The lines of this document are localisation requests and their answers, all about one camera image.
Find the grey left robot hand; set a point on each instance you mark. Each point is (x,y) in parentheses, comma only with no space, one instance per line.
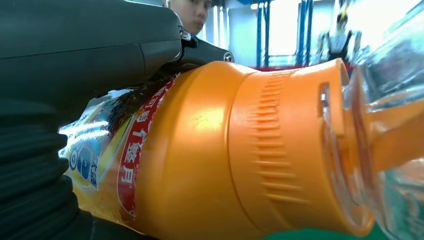
(82,43)

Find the orange detergent bottle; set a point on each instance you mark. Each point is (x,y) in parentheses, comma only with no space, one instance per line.
(205,149)

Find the person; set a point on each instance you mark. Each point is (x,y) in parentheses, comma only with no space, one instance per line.
(192,15)

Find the blue metal shelving rack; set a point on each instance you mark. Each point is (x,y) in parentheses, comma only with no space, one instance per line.
(267,39)

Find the humanoid robot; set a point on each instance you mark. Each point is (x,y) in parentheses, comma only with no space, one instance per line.
(338,41)

